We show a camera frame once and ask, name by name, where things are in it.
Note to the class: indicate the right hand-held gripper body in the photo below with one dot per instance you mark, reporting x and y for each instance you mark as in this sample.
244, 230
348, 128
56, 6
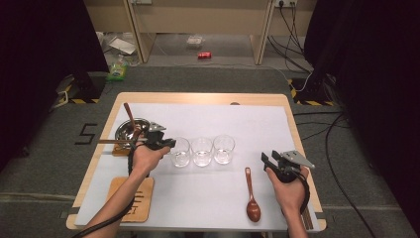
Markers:
287, 170

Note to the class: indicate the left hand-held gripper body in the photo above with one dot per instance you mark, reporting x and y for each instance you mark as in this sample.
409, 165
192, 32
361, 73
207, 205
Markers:
154, 140

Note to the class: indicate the steel bowl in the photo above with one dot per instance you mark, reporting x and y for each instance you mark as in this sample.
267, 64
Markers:
124, 130

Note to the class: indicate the brown wooden spoon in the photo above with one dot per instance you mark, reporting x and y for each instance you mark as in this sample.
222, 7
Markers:
253, 211
129, 114

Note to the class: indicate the wooden cutout coaster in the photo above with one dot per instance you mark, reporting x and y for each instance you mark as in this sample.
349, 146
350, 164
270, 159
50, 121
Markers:
145, 198
119, 151

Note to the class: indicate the single brown wooden chopstick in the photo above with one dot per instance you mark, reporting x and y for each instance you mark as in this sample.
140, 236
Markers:
112, 142

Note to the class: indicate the person's left hand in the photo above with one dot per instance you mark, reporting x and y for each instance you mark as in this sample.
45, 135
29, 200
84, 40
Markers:
147, 162

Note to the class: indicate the person's right hand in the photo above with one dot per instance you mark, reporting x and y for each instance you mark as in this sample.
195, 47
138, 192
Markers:
292, 196

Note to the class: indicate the clear drinking glass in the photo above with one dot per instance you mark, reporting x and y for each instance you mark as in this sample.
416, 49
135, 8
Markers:
181, 155
202, 153
224, 150

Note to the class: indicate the white table mat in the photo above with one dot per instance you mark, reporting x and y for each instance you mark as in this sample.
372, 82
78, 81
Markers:
214, 122

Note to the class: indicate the wooden table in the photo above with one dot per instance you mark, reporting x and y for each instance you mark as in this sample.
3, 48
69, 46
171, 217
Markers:
198, 98

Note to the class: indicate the hazard striped stand base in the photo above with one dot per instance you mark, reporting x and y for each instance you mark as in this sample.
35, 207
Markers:
312, 95
82, 91

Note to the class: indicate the green packet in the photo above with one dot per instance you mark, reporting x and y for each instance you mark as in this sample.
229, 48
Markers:
116, 72

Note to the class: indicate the red can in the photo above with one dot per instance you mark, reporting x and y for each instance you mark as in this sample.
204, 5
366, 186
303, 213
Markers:
204, 55

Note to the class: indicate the pile of white papers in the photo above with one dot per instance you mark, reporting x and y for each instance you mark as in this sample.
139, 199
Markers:
122, 45

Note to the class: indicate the clear plastic bag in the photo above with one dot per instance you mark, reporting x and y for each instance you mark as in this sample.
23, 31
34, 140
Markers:
194, 42

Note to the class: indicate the black curtain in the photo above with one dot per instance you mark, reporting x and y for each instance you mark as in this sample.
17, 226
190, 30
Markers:
379, 82
39, 66

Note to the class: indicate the beige desk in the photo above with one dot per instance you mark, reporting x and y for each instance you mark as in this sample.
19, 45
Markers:
204, 16

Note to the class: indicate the white wall socket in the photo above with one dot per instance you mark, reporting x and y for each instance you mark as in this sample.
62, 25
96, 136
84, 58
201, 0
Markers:
141, 1
286, 2

